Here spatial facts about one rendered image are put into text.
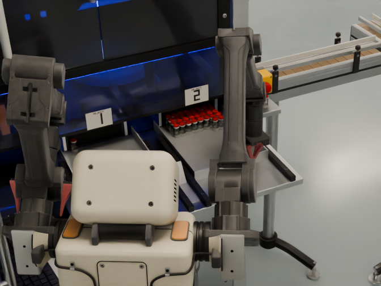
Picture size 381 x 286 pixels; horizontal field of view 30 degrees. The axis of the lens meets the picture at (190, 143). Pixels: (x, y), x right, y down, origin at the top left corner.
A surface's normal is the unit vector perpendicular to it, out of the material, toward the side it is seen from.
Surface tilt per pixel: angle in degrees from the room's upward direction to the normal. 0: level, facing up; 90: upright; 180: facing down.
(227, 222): 39
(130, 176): 48
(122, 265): 82
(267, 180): 0
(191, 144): 0
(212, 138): 0
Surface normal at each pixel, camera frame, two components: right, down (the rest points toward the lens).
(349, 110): -0.04, -0.84
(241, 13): 0.40, 0.49
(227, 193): -0.17, -0.34
